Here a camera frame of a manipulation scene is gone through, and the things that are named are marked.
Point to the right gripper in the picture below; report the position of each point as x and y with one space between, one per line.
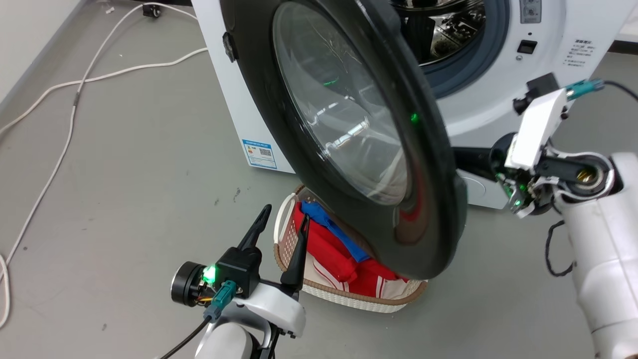
536 129

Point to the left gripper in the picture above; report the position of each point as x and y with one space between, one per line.
239 267

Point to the black round glass washer door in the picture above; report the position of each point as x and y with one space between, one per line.
438 224

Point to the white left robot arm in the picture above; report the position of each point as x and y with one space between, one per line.
224 345

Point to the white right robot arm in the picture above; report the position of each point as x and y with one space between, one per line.
603 249

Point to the white front-load washing machine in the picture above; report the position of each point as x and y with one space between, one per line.
498 99

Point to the red garment with white stripes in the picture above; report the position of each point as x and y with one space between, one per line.
339 259

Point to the blue garment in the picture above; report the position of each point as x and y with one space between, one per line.
344 239

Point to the blue energy label sticker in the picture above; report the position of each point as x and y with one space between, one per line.
259 154

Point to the white woven laundry basket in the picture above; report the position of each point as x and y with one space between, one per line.
349 298

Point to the small black caster wheel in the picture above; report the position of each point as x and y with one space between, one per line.
152 10

